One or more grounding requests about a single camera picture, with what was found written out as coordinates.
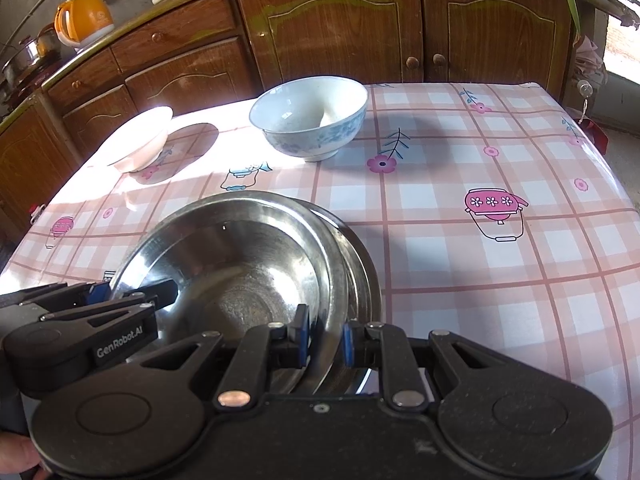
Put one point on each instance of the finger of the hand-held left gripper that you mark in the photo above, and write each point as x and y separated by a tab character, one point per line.
160	295
99	292

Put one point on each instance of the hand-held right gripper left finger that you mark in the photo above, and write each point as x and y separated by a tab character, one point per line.
301	335

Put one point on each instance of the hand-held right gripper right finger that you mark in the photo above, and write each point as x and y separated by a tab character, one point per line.
348	342

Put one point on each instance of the large steel plate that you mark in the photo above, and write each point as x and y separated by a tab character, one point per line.
367	285

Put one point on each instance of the steel bowl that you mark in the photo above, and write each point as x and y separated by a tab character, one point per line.
225	270

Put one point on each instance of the person's left hand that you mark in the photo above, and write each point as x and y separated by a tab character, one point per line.
15	452

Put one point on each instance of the pink plaid tablecloth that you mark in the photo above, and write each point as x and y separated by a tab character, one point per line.
450	260

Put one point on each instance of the wooden corner cabinet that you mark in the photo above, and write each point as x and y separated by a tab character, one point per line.
30	160

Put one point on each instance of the white ceramic bowl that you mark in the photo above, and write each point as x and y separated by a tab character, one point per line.
145	145

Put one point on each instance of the wooden cabinet with drawers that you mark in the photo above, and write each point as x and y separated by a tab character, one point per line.
175	80

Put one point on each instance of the induction cooker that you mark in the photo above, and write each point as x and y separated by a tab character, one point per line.
25	90

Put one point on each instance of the blue floral ceramic bowl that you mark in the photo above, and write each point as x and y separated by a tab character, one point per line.
300	110

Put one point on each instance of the steel cooking pot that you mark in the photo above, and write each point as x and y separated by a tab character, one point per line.
22	60

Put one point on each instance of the orange electric kettle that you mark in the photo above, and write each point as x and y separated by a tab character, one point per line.
85	17

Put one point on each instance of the wooden double-door cabinet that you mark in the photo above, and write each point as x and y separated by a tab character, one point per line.
325	30

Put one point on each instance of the pink hanging cloth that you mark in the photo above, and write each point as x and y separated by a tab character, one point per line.
590	60

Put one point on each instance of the window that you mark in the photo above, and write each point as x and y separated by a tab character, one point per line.
625	50

